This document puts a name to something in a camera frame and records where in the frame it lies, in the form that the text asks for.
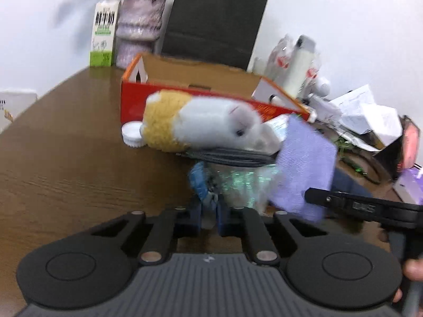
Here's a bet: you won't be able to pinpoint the red orange cardboard box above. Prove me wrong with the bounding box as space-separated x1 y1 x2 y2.
121 53 310 124

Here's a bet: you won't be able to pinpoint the black paper bag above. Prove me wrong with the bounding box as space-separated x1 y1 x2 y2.
161 0 268 70

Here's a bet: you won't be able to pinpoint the purple ceramic vase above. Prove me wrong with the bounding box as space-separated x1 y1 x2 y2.
115 0 166 69

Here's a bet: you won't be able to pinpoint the right hand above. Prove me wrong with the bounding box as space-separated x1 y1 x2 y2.
391 258 423 304

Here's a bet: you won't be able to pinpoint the purple cloth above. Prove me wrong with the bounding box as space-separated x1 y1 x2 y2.
269 116 337 222

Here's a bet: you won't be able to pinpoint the black green neckband earphones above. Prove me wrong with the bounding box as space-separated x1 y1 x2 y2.
335 137 391 185

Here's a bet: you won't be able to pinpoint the yellow white plush toy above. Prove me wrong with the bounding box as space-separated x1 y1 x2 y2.
140 90 281 155

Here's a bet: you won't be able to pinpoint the clear iridescent plastic bag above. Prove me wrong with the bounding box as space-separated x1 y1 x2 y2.
188 162 281 214

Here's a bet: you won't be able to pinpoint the purple tissue pack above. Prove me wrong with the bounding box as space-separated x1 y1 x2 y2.
394 167 423 205

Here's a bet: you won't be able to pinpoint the white round jar lid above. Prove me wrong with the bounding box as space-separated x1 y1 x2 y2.
121 121 145 148

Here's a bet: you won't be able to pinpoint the black cable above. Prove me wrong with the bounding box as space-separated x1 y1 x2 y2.
179 146 282 169

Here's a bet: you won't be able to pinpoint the white green milk carton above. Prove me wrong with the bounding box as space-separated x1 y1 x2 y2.
89 0 121 67

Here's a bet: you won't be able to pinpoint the clear water bottle red label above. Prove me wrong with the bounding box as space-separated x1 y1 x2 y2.
264 34 295 87

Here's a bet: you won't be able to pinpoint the white thermos bottle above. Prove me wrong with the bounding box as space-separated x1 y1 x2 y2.
282 35 315 99

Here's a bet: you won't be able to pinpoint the white paper stack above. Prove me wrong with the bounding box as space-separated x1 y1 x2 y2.
309 85 403 152

